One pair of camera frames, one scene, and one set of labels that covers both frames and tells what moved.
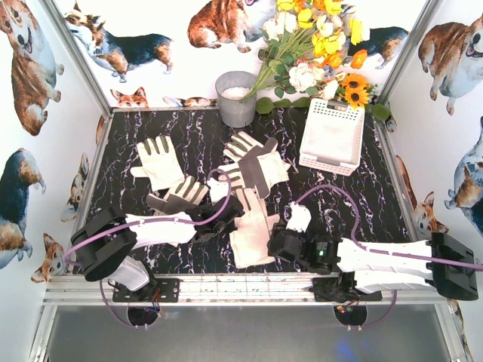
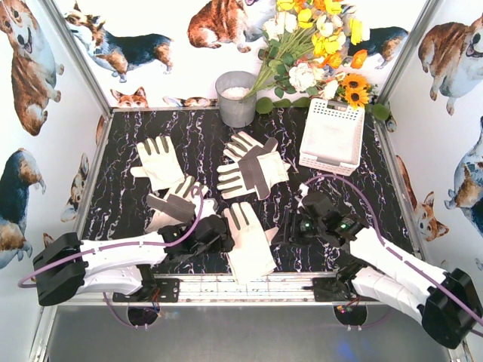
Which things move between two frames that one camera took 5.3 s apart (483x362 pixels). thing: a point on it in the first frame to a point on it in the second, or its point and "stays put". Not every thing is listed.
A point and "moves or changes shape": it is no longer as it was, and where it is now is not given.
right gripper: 279,241 to 291,227
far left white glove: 160,163 stays put
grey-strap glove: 186,194 stays put
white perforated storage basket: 332,136 stays put
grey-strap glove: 250,235 moves or changes shape
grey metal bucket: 232,87 stays put
